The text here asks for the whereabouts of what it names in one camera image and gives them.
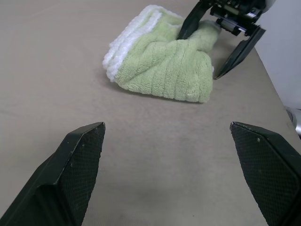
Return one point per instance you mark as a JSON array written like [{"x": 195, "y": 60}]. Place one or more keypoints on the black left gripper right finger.
[{"x": 272, "y": 174}]

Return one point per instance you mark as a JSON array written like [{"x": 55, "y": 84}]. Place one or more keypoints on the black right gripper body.
[{"x": 235, "y": 14}]

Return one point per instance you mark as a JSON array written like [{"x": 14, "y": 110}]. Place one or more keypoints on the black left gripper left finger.
[{"x": 54, "y": 179}]

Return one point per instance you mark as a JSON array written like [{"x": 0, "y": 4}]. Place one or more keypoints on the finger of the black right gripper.
[
  {"x": 191, "y": 22},
  {"x": 242, "y": 51}
]

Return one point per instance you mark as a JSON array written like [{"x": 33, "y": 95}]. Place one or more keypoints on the light green towel white trim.
[{"x": 164, "y": 70}]

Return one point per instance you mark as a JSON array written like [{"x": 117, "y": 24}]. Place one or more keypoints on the silver robot torso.
[{"x": 296, "y": 117}]

